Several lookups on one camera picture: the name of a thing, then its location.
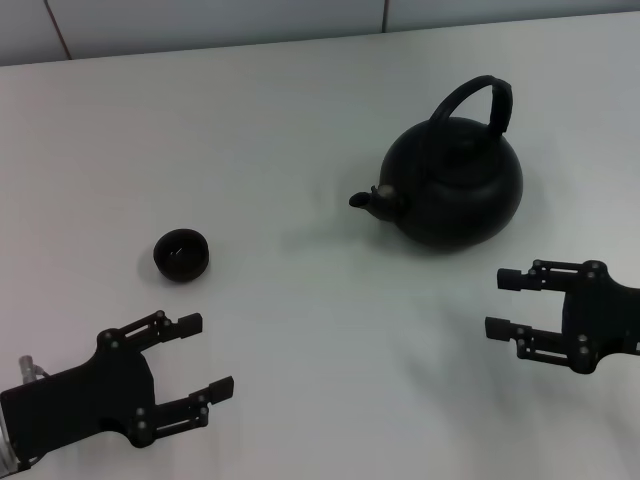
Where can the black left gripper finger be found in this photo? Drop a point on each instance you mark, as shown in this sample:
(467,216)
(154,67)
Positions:
(200,400)
(165,326)

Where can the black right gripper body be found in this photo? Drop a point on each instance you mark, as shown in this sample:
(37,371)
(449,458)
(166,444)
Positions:
(605,320)

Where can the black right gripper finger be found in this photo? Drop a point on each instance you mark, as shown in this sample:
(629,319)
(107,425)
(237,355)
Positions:
(530,342)
(540,277)

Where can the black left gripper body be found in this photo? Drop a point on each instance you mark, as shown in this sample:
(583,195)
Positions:
(95,395)

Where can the small black teacup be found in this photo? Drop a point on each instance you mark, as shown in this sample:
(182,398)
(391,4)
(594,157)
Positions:
(181,255)

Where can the black round teapot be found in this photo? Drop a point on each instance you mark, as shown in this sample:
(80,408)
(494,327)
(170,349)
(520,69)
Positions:
(450,190)

